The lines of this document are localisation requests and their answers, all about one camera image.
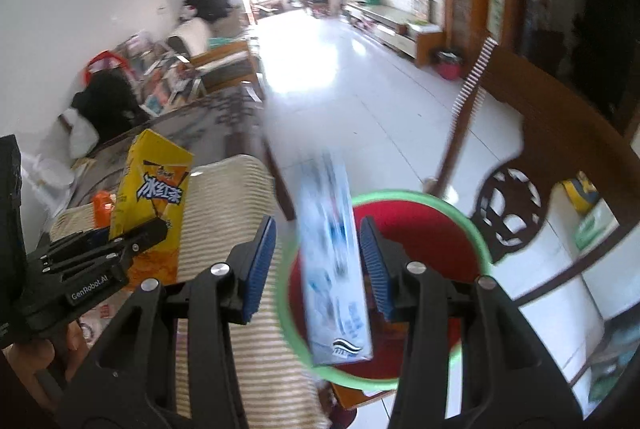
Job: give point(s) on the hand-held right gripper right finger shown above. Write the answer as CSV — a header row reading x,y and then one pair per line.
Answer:
x,y
372,269

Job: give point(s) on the yellow and blue packet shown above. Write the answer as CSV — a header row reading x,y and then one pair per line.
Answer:
x,y
580,196

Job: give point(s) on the large black bag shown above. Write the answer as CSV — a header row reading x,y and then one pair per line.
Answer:
x,y
107,104

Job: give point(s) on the pile of magazines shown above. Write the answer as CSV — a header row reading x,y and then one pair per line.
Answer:
x,y
165,79

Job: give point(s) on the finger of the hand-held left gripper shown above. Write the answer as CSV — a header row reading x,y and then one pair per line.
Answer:
x,y
145,234
75,244

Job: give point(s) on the carved wooden chair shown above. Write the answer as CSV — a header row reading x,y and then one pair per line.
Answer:
x,y
540,109

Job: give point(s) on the yellow drink carton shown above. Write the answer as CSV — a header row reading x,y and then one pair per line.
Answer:
x,y
150,194

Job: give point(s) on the small red waste bin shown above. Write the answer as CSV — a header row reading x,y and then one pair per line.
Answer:
x,y
449,66

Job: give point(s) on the black bag on sofa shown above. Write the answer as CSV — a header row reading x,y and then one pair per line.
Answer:
x,y
210,5

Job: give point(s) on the red plastic bag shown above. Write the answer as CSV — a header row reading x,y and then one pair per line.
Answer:
x,y
100,61

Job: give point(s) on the white plastic bag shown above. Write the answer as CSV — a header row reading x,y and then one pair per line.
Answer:
x,y
82,134

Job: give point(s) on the pale wall sticker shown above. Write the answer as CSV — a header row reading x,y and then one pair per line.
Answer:
x,y
496,11

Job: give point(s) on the blue and white box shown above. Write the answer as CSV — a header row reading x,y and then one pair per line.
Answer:
x,y
330,269

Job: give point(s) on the small picture frame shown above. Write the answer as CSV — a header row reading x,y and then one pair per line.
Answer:
x,y
421,6

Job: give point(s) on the red bin with green rim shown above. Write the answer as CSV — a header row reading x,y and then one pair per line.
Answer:
x,y
425,234

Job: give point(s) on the white cloth on sofa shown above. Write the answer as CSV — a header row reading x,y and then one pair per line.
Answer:
x,y
192,34

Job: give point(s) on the grey patterned tablecloth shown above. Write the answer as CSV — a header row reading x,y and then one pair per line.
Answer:
x,y
215,119

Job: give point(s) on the orange plastic wrapper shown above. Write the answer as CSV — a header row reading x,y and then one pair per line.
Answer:
x,y
102,209

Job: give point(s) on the green tissue pack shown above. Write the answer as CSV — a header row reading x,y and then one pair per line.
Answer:
x,y
597,226

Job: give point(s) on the beige striped cloth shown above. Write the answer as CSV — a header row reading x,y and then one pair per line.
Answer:
x,y
225,189

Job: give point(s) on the clear plastic bag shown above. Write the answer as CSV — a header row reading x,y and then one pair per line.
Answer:
x,y
47,181

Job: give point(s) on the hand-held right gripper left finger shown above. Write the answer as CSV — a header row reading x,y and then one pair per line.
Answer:
x,y
260,269

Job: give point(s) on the low wooden media cabinet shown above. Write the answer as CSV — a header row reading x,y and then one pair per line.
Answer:
x,y
395,21

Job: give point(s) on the wooden sofa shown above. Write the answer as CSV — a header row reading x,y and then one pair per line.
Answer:
x,y
225,64

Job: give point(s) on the person's left hand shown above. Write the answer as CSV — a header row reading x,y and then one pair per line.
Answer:
x,y
30,359

